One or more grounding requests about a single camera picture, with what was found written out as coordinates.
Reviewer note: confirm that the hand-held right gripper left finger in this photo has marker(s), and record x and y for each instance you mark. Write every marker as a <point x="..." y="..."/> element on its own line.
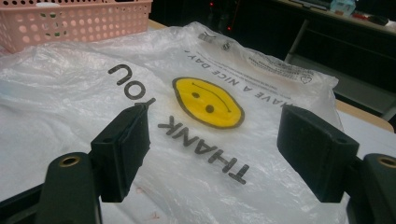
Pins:
<point x="120" y="155"/>

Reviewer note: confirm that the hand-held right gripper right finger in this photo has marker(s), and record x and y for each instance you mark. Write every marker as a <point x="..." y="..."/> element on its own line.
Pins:
<point x="314" y="149"/>

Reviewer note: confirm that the clear smiley-print plastic bag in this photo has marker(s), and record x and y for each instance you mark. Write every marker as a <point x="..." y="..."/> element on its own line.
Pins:
<point x="77" y="102"/>

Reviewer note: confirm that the pink perforated plastic basket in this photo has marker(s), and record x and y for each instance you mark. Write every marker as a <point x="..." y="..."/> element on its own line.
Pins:
<point x="77" y="21"/>

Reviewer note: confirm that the white-framed desk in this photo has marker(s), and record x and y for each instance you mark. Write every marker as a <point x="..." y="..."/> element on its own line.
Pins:
<point x="348" y="71"/>

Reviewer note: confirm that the black item on desk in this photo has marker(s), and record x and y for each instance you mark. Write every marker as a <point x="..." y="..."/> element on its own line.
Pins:
<point x="378" y="20"/>

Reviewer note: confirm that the teal box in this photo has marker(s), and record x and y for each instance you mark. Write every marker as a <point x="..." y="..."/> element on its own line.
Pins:
<point x="342" y="6"/>

